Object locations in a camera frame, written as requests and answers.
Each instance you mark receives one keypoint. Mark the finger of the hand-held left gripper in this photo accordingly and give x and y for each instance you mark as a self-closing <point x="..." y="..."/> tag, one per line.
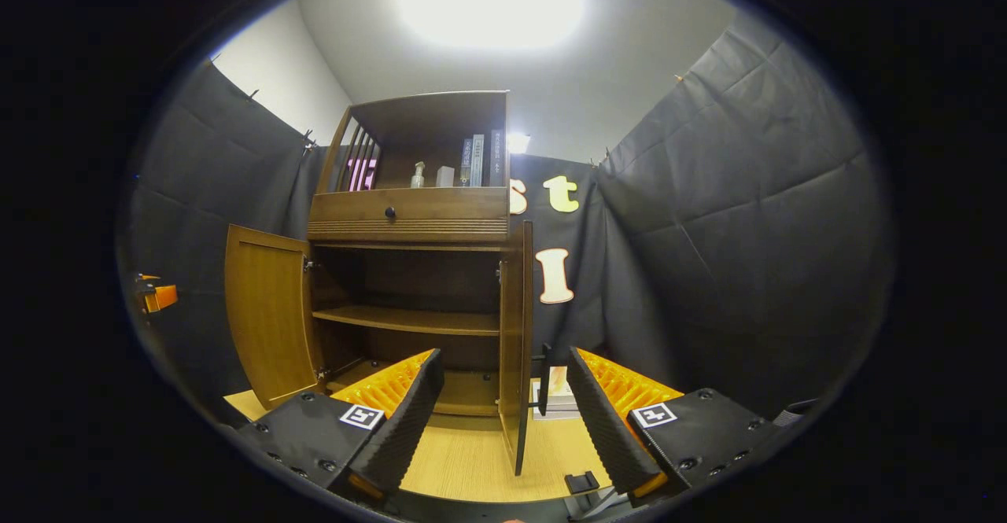
<point x="161" y="297"/>

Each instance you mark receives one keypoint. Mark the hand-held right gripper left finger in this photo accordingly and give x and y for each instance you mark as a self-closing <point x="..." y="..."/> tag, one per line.
<point x="405" y="429"/>

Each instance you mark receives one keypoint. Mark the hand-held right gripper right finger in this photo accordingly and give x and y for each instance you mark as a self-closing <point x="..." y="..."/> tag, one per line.
<point x="602" y="429"/>

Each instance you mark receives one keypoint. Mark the wooden cabinet door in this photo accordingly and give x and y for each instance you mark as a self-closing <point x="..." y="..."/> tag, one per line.
<point x="267" y="318"/>
<point x="515" y="334"/>

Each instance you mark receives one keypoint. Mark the wooden double-door shoe cabinet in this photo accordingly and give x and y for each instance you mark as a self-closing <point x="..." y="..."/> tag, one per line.
<point x="409" y="228"/>

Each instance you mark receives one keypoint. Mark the wooden inner cabinet shelf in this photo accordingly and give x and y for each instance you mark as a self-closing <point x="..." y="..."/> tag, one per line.
<point x="409" y="320"/>

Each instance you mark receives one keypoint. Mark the wooden cabinet drawer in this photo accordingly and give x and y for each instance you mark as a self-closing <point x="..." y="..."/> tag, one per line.
<point x="440" y="208"/>

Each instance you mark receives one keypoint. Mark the white flat book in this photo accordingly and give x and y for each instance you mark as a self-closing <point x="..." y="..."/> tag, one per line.
<point x="560" y="414"/>

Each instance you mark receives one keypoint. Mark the small black clamp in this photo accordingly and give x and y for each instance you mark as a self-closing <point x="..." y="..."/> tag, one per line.
<point x="582" y="481"/>

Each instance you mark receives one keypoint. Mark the black backdrop cloth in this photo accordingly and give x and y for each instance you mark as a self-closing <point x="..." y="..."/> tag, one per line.
<point x="747" y="232"/>

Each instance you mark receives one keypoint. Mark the white pump bottle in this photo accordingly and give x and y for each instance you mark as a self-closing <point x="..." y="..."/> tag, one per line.
<point x="418" y="177"/>

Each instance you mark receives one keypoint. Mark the small white box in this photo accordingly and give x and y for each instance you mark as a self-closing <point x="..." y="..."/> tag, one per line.
<point x="445" y="176"/>

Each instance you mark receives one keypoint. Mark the small ceiling light panel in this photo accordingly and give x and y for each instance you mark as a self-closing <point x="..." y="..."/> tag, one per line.
<point x="518" y="143"/>

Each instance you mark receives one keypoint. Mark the large ceiling light panel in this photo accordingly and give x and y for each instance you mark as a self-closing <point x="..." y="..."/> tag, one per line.
<point x="492" y="0"/>

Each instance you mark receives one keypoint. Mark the white metal table frame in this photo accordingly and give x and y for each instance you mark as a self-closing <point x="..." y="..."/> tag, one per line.
<point x="594" y="503"/>

